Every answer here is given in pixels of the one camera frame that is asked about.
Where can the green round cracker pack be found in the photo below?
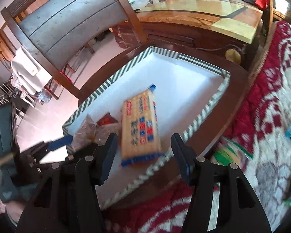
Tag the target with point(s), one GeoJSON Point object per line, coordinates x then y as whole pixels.
{"type": "Point", "coordinates": [227, 151]}

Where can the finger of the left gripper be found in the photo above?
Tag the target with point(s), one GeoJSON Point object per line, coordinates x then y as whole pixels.
{"type": "Point", "coordinates": [56, 144]}

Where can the green chevron storage box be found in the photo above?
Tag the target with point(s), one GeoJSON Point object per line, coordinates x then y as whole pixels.
{"type": "Point", "coordinates": [158, 93]}

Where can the wooden coffee table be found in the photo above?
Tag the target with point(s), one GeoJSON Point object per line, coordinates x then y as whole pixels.
{"type": "Point", "coordinates": [226, 28]}

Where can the blue soda cracker pack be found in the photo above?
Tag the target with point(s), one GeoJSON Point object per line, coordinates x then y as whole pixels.
{"type": "Point", "coordinates": [140, 139]}

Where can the red snack packet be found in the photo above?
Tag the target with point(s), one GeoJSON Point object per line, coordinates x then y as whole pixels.
{"type": "Point", "coordinates": [106, 119]}

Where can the floral plush blanket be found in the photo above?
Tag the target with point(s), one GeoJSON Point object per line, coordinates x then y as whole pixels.
{"type": "Point", "coordinates": [259, 126]}

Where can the wooden chair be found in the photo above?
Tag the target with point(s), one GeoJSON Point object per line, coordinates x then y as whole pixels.
{"type": "Point", "coordinates": [54, 32]}

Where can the clear bag of nuts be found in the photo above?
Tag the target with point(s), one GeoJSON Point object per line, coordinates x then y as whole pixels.
{"type": "Point", "coordinates": [89, 132]}

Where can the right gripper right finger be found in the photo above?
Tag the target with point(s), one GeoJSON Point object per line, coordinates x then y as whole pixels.
{"type": "Point", "coordinates": [239, 209]}

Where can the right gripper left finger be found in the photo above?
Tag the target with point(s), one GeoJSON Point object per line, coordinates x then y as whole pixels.
{"type": "Point", "coordinates": [65, 200]}

